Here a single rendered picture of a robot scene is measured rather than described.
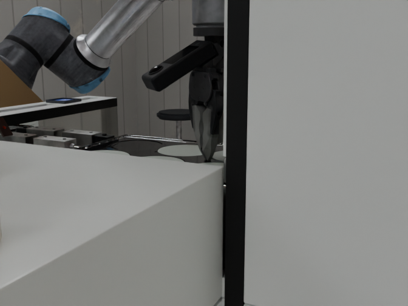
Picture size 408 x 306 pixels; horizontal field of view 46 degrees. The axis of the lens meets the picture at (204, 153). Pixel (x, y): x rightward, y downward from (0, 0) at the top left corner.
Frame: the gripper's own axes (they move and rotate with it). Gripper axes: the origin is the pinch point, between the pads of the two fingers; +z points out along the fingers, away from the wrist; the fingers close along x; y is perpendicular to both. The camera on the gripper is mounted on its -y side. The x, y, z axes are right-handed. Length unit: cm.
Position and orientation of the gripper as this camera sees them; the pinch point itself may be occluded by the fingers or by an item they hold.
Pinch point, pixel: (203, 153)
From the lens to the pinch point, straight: 79.2
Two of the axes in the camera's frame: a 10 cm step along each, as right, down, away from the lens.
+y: 8.8, -1.0, 4.7
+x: -4.8, -1.9, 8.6
